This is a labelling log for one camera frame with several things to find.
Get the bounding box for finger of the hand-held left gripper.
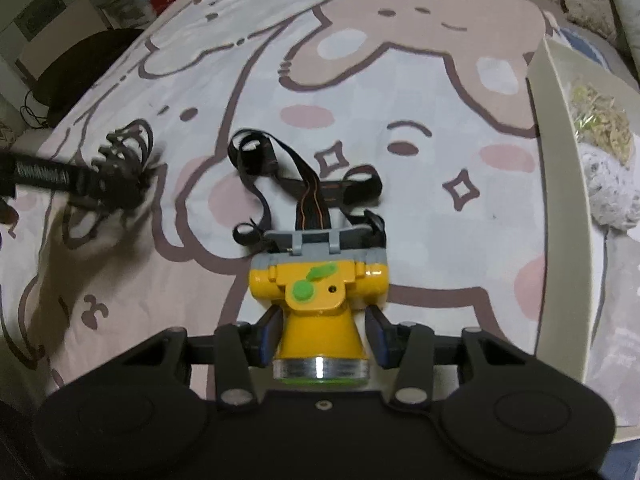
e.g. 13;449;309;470
66;162;112;197

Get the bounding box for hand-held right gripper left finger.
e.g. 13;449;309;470
120;305;284;407

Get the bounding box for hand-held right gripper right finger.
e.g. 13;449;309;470
363;305;527;407

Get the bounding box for black spiral hair tie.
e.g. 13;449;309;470
69;119;164;217

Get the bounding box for yellow headlamp with strap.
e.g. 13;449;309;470
227;129;390;386

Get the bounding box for white cardboard box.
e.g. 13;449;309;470
526;35;640;447

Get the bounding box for white speckled yarn ball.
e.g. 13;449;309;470
580;144;640;232

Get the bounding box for black cushion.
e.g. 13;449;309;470
27;29;146;129

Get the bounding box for printed cartoon blanket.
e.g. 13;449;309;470
0;0;597;412

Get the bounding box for grey plastic packet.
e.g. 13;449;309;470
587;230;640;417

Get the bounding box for blue cloth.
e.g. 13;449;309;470
552;22;614;69

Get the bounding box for grey duvet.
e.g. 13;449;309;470
597;0;640;57

